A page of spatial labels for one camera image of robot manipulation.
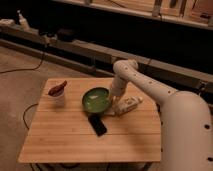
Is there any white spray bottle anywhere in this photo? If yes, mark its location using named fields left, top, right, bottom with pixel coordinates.
left=17, top=10, right=30, bottom=31

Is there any white cup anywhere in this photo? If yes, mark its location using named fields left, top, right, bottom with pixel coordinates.
left=50, top=90, right=65, bottom=107

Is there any wooden table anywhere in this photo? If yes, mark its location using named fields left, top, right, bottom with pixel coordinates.
left=18, top=78, right=161, bottom=163

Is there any brown object in cup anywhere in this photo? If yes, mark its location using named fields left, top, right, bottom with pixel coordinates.
left=48, top=80, right=67, bottom=96

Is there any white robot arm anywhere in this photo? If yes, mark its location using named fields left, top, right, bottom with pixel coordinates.
left=110, top=60, right=213, bottom=171

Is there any green ceramic bowl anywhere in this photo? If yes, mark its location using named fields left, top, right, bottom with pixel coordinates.
left=82, top=87, right=110, bottom=114

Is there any black round device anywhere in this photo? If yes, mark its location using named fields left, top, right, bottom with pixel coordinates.
left=57, top=29, right=75, bottom=42

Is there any black floor cable left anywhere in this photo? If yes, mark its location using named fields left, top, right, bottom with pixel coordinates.
left=0, top=44, right=48, bottom=75

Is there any white printed package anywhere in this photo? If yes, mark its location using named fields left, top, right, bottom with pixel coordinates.
left=114, top=97, right=143, bottom=116

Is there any black smartphone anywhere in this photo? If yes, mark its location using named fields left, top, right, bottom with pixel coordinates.
left=88, top=115, right=107, bottom=136

